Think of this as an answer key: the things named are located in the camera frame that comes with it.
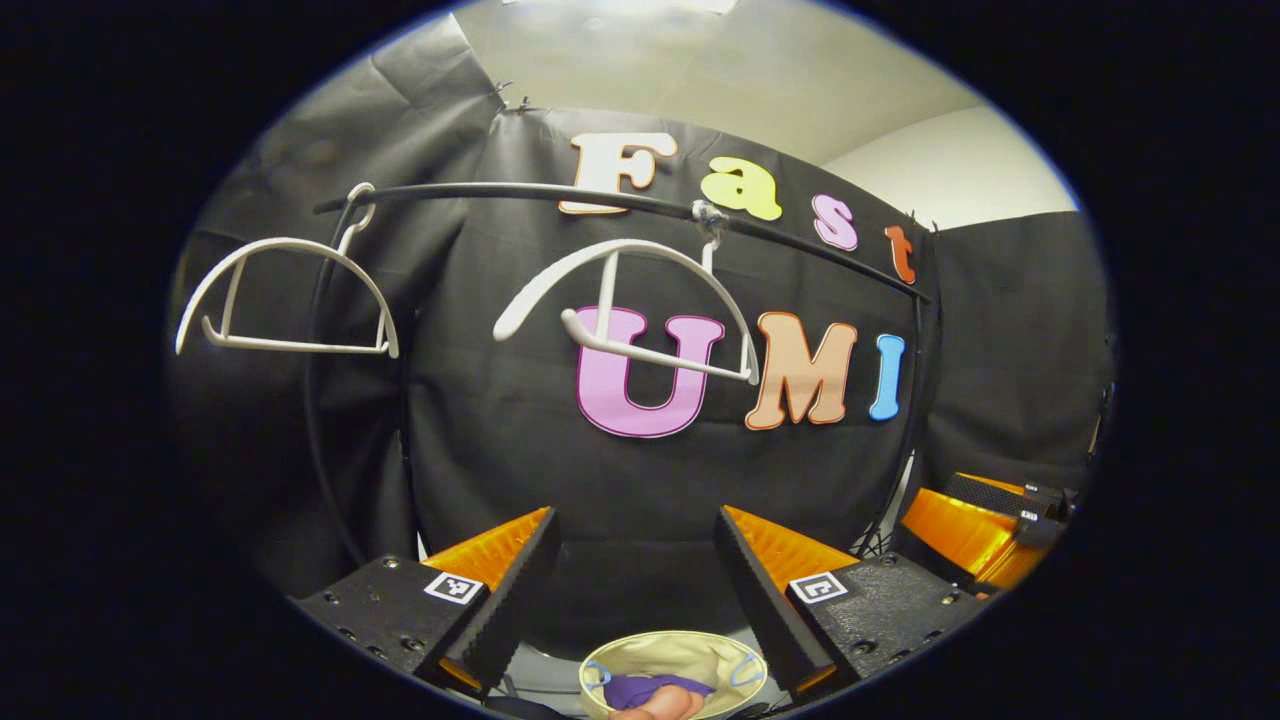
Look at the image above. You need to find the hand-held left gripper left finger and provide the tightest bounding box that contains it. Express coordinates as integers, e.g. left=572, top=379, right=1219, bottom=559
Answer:
left=290, top=507, right=563, bottom=698

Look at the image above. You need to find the white clothes hanger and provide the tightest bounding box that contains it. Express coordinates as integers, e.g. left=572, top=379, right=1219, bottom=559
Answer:
left=175, top=182, right=401, bottom=359
left=493, top=205, right=761, bottom=386

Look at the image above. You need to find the black backdrop cloth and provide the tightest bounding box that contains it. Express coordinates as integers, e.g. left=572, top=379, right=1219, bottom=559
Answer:
left=165, top=15, right=1116, bottom=651

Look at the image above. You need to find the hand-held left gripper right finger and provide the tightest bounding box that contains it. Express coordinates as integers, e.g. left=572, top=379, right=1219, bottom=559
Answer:
left=713, top=505, right=991, bottom=701

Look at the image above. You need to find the black clothes rack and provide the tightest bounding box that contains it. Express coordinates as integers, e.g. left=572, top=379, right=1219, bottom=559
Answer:
left=305, top=182, right=933, bottom=561

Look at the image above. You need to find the purple ribbed shirt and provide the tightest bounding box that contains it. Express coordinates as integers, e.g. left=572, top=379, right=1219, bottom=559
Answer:
left=600, top=673, right=716, bottom=711

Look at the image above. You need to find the beige laundry hamper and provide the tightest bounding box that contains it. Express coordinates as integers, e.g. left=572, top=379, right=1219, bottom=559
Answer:
left=578, top=630, right=769, bottom=720

